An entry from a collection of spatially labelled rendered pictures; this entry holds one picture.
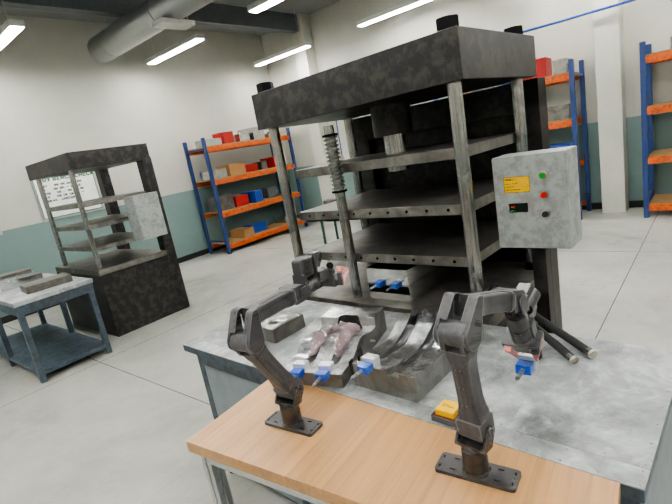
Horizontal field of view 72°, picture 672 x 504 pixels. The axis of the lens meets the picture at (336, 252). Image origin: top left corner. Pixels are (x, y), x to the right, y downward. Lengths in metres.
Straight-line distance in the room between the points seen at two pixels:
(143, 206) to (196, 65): 5.09
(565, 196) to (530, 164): 0.19
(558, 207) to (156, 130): 8.07
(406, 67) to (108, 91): 7.41
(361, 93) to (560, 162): 0.92
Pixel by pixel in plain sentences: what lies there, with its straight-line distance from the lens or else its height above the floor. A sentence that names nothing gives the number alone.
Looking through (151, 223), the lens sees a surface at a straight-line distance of 5.61.
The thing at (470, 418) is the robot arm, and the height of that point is 0.96.
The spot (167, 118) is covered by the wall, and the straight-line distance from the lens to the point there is 9.49.
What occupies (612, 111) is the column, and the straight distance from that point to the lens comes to 7.65.
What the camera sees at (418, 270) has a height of 0.92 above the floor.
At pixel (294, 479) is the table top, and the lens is 1.39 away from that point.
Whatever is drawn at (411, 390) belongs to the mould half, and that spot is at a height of 0.84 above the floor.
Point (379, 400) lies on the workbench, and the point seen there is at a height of 0.80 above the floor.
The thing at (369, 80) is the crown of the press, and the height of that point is 1.90.
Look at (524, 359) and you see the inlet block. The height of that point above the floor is 0.94.
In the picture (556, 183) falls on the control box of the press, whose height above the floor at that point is 1.34.
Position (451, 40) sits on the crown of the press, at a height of 1.96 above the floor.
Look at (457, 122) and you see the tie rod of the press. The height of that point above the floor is 1.65.
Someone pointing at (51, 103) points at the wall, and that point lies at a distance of 8.69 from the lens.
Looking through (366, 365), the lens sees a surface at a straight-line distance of 1.62.
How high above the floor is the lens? 1.64
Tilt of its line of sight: 13 degrees down
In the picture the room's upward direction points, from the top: 10 degrees counter-clockwise
